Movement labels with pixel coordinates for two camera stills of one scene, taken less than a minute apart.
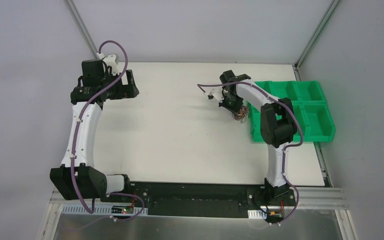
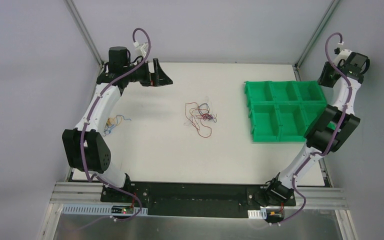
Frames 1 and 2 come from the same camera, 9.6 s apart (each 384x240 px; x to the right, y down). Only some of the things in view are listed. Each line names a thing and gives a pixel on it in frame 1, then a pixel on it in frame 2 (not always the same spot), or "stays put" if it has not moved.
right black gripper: (230, 105) → (326, 77)
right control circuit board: (275, 215) stays put
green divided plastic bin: (308, 100) stays put
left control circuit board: (122, 209) stays put
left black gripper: (125, 85) → (153, 74)
